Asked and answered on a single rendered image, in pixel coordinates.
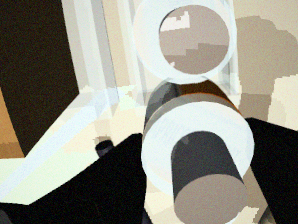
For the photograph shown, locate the dark grey long bar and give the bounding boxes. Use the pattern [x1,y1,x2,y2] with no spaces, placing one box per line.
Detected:
[94,140,153,224]

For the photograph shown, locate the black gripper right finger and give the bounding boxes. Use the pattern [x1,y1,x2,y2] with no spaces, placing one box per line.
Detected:
[243,117,298,224]

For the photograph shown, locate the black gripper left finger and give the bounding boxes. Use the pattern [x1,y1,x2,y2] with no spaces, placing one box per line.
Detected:
[0,133,148,224]

